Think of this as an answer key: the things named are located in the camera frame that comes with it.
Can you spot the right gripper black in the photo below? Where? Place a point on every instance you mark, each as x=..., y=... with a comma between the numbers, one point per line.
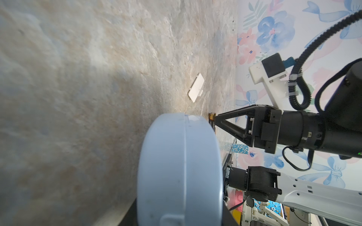
x=261, y=129

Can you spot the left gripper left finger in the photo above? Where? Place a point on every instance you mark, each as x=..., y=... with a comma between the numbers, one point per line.
x=130, y=218

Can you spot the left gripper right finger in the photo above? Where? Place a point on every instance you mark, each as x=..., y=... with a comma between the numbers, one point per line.
x=230, y=218

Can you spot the light blue alarm clock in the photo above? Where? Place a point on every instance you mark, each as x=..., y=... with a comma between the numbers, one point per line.
x=180, y=181

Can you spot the white battery cover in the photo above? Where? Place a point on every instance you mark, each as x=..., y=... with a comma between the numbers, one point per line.
x=196, y=89

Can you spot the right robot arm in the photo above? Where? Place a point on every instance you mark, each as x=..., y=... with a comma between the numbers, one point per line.
x=326, y=140

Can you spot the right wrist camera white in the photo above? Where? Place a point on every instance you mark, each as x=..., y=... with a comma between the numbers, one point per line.
x=271, y=72

